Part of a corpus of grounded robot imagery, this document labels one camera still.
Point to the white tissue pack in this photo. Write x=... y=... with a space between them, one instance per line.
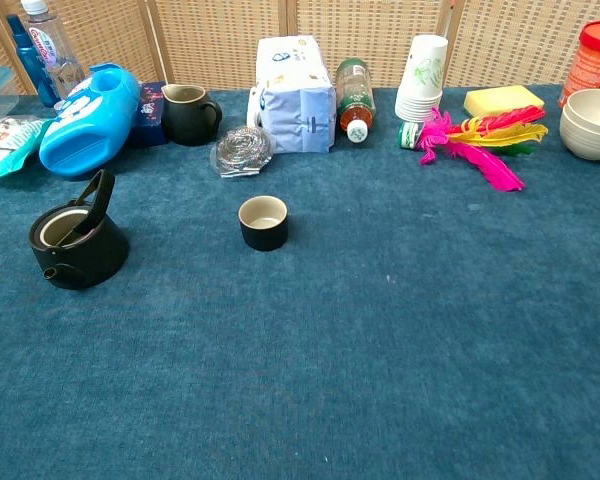
x=295 y=110

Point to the teal snack package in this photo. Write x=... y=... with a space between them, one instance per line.
x=5 y=145

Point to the beige bowl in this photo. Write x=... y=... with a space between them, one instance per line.
x=595 y=107
x=590 y=147

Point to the clear water bottle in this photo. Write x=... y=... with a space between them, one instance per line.
x=55 y=50

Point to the blue plastic bottle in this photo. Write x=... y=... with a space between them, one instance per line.
x=32 y=65

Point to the black ceramic cup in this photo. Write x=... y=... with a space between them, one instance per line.
x=263 y=235

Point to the brown tea bottle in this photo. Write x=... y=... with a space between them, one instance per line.
x=355 y=95

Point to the colourful feather shuttlecock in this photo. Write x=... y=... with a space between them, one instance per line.
x=480 y=157

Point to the blue table cloth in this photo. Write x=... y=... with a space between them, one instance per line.
x=330 y=350

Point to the yellow sponge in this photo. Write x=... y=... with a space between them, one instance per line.
x=500 y=99

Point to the dark blue box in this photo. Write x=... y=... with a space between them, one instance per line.
x=150 y=115

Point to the orange canister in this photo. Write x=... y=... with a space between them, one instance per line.
x=590 y=60

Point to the woven folding screen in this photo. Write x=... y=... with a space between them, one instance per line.
x=220 y=40

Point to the black ceramic teapot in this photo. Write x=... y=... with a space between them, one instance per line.
x=100 y=250

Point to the blue detergent bottle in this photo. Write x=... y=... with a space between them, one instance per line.
x=87 y=130

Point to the black ceramic pitcher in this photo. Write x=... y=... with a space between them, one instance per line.
x=182 y=122

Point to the crystal glass ashtray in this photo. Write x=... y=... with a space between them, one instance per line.
x=242 y=147

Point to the stack of white paper cups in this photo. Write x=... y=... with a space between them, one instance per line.
x=427 y=70

